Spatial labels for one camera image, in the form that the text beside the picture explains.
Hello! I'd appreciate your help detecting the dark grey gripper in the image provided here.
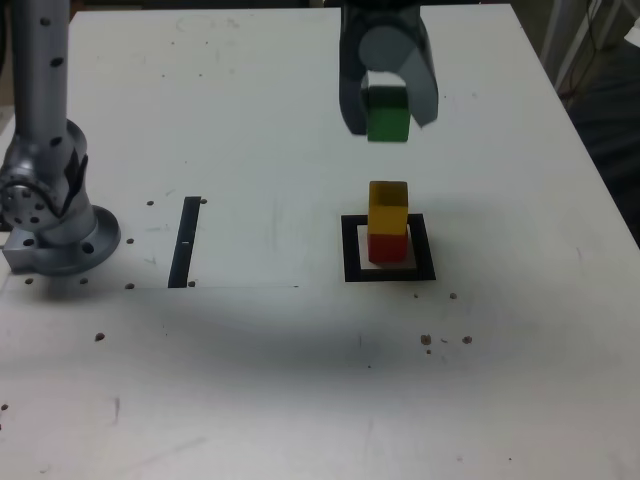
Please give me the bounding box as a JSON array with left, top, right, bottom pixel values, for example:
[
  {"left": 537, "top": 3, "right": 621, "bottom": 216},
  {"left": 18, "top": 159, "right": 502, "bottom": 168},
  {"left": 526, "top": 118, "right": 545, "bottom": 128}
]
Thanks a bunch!
[{"left": 338, "top": 0, "right": 441, "bottom": 137}]

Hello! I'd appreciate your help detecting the green cube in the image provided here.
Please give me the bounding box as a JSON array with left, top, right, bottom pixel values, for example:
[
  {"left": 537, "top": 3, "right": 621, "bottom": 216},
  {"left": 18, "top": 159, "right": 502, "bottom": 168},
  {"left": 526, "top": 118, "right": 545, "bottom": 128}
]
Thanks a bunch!
[{"left": 366, "top": 85, "right": 412, "bottom": 143}]

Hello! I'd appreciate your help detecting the yellow cube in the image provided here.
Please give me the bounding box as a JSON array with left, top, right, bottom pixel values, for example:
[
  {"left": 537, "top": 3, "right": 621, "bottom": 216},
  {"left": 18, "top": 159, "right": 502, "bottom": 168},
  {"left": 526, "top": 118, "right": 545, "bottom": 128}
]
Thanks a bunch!
[{"left": 368, "top": 180, "right": 410, "bottom": 236}]

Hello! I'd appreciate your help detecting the red cube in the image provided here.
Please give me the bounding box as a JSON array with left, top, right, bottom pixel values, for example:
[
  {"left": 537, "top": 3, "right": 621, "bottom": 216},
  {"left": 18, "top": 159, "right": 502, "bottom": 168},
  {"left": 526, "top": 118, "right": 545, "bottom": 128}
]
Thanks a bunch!
[{"left": 367, "top": 232, "right": 409, "bottom": 265}]

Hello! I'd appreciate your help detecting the black tape square outline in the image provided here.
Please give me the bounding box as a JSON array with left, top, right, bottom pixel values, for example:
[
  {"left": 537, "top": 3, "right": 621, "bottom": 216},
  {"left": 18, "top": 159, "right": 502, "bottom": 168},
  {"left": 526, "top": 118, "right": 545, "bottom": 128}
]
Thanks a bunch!
[{"left": 340, "top": 213, "right": 437, "bottom": 284}]

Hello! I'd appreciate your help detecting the black tape strip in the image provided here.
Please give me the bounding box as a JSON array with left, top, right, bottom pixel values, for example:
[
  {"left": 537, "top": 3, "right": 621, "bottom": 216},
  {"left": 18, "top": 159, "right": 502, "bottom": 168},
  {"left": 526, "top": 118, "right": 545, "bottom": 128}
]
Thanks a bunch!
[{"left": 167, "top": 195, "right": 203, "bottom": 289}]

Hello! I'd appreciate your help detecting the white metal frame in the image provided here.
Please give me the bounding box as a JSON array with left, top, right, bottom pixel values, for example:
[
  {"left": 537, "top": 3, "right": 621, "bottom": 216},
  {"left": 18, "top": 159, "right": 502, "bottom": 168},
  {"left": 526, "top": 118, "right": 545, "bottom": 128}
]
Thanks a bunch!
[{"left": 542, "top": 0, "right": 609, "bottom": 99}]

